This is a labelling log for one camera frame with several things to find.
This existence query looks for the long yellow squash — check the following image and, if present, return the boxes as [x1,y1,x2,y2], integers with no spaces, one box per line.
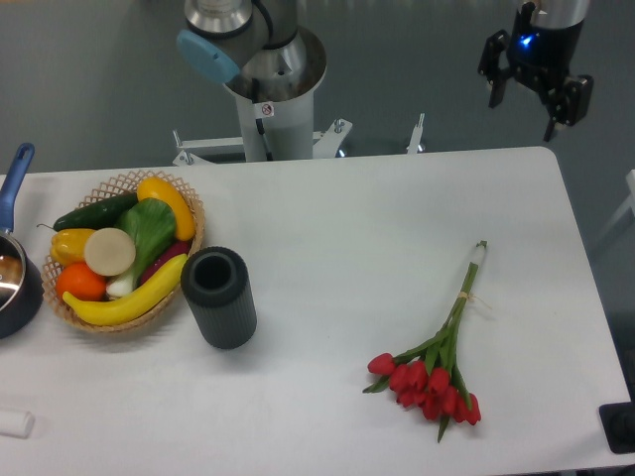
[63,254,188,326]

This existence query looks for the green bok choy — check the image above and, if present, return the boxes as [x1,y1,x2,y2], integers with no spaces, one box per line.
[106,198,176,299]

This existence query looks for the orange fruit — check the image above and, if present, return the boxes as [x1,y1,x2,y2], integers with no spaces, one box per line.
[56,263,106,301]

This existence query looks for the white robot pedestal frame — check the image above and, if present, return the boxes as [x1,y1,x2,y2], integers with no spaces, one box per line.
[173,91,353,166]

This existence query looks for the red tulip bouquet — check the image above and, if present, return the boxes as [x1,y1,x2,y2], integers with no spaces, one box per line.
[362,240,488,441]

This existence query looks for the green cucumber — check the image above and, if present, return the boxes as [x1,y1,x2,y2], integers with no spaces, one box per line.
[38,193,138,232]

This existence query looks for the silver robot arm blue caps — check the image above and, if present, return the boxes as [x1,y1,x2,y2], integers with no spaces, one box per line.
[177,1,594,141]

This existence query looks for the purple eggplant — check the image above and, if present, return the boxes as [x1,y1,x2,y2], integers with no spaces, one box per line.
[139,241,191,285]

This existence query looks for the dark grey ribbed vase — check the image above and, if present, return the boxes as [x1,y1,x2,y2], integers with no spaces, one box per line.
[181,246,257,350]

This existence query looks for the white furniture frame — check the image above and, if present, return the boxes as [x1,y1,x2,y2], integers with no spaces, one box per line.
[594,170,635,250]

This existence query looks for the beige round disc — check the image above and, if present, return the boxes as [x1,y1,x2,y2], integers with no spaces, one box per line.
[83,228,136,277]

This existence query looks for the dark blue saucepan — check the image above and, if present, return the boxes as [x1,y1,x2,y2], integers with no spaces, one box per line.
[1,143,43,339]

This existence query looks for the black device at edge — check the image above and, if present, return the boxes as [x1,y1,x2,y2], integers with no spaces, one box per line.
[599,402,634,454]

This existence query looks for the white cylinder object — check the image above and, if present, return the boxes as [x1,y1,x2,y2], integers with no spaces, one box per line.
[0,409,36,439]

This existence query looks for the yellow squash at top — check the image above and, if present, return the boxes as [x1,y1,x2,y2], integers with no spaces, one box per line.
[137,177,195,241]

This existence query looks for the yellow bell pepper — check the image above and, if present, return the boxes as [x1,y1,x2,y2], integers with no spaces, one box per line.
[50,228,95,267]

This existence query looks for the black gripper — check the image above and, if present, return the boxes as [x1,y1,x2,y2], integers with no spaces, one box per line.
[477,0,594,142]

